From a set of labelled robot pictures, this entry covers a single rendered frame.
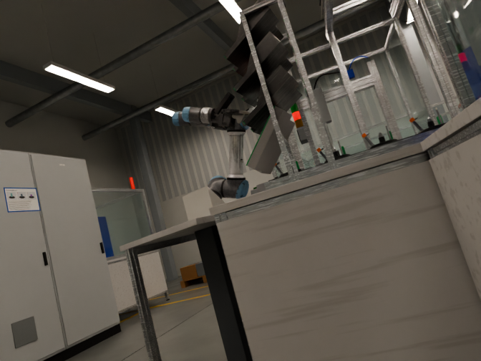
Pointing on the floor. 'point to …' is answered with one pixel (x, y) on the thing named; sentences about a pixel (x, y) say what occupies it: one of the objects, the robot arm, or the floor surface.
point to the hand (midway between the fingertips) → (250, 113)
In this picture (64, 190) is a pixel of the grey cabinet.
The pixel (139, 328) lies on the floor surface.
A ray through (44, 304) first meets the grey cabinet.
